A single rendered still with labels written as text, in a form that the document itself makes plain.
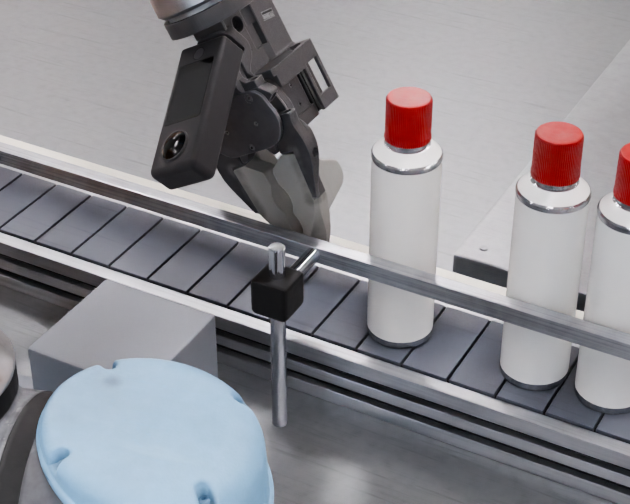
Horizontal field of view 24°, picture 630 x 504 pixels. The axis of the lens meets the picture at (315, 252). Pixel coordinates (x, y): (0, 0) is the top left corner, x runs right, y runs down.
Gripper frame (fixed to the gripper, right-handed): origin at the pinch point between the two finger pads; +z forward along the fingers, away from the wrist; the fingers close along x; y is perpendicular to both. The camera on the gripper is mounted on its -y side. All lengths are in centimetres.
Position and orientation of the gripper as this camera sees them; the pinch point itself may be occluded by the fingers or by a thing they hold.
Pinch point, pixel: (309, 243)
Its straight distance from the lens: 113.4
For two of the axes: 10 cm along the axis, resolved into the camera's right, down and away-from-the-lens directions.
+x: -7.6, 1.7, 6.3
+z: 4.4, 8.5, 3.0
